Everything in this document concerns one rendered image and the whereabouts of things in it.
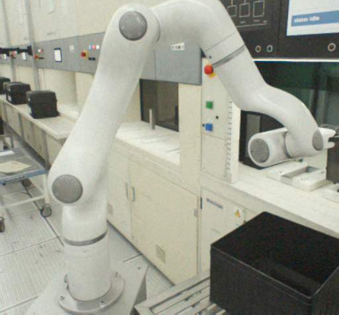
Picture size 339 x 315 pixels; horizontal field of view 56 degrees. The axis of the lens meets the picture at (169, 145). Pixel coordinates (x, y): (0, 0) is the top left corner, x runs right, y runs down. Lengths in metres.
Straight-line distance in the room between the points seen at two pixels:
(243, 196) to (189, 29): 0.82
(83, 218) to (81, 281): 0.18
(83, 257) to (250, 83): 0.61
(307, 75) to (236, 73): 0.97
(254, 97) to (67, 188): 0.48
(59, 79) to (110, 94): 3.37
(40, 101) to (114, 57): 2.81
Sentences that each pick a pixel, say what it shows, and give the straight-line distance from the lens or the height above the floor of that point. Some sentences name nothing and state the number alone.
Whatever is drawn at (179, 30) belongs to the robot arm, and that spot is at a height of 1.47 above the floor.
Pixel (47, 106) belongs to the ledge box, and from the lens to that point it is 3.53.
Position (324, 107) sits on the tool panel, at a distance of 2.09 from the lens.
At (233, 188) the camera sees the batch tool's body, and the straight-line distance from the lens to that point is 1.42.
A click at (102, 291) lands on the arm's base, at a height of 0.79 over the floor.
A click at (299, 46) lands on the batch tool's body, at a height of 1.43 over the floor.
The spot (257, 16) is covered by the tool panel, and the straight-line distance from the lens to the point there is 1.25.
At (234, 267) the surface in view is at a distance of 0.87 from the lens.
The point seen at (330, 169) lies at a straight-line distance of 1.37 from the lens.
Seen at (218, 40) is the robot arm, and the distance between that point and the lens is 0.76.
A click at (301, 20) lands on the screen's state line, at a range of 1.14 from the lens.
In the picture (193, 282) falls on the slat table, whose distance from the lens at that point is 1.05.
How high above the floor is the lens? 1.42
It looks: 16 degrees down
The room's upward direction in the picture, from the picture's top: 1 degrees counter-clockwise
